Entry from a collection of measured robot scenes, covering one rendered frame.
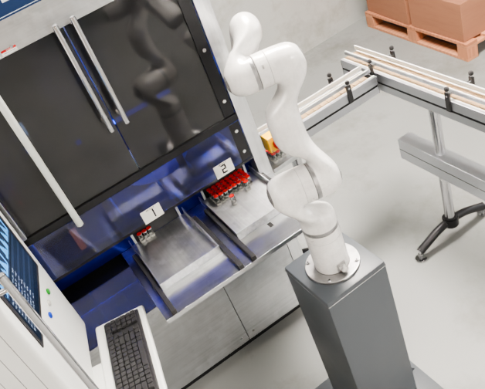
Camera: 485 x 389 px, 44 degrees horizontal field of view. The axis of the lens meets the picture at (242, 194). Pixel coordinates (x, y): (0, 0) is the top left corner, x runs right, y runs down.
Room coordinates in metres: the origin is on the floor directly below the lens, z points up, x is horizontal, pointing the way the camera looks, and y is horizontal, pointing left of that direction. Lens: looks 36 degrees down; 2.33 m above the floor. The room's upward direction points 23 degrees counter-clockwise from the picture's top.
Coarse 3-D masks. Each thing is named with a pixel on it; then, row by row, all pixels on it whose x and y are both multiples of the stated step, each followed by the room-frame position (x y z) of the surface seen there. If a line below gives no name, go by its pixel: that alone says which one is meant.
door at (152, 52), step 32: (128, 0) 2.02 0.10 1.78; (160, 0) 2.05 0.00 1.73; (96, 32) 1.98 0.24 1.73; (128, 32) 2.01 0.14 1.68; (160, 32) 2.03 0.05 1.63; (128, 64) 1.99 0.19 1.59; (160, 64) 2.02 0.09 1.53; (192, 64) 2.05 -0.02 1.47; (128, 96) 1.98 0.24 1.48; (160, 96) 2.01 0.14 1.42; (192, 96) 2.04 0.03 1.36; (128, 128) 1.96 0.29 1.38; (160, 128) 1.99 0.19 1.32; (192, 128) 2.02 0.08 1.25
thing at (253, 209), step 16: (256, 176) 2.09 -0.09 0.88; (240, 192) 2.02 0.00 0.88; (256, 192) 1.98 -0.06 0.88; (208, 208) 1.99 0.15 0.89; (224, 208) 1.96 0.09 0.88; (240, 208) 1.92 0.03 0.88; (256, 208) 1.88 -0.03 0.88; (272, 208) 1.84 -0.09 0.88; (224, 224) 1.85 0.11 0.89; (240, 224) 1.83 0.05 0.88; (256, 224) 1.77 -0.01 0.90
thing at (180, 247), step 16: (176, 224) 1.99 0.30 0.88; (192, 224) 1.95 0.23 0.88; (160, 240) 1.93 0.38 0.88; (176, 240) 1.89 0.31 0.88; (192, 240) 1.85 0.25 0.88; (208, 240) 1.81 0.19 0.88; (144, 256) 1.87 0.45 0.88; (160, 256) 1.84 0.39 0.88; (176, 256) 1.80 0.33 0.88; (192, 256) 1.76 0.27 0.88; (208, 256) 1.70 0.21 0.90; (160, 272) 1.74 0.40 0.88; (176, 272) 1.67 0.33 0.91
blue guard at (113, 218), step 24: (216, 144) 2.03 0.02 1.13; (168, 168) 1.97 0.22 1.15; (192, 168) 2.00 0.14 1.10; (120, 192) 1.91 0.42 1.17; (144, 192) 1.94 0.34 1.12; (168, 192) 1.96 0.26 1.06; (192, 192) 1.98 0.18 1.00; (96, 216) 1.88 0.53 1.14; (120, 216) 1.90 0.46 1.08; (48, 240) 1.82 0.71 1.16; (72, 240) 1.84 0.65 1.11; (96, 240) 1.86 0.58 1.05; (48, 264) 1.81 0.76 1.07; (72, 264) 1.83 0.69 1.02
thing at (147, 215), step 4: (156, 204) 1.94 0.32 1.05; (148, 208) 1.93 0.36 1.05; (156, 208) 1.94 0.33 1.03; (160, 208) 1.94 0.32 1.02; (144, 212) 1.92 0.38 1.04; (148, 212) 1.93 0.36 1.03; (152, 212) 1.93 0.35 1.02; (156, 212) 1.93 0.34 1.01; (160, 212) 1.94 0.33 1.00; (144, 216) 1.92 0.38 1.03; (148, 216) 1.92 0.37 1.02; (152, 216) 1.93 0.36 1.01; (156, 216) 1.93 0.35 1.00; (144, 220) 1.92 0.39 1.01; (148, 220) 1.92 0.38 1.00; (152, 220) 1.93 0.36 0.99
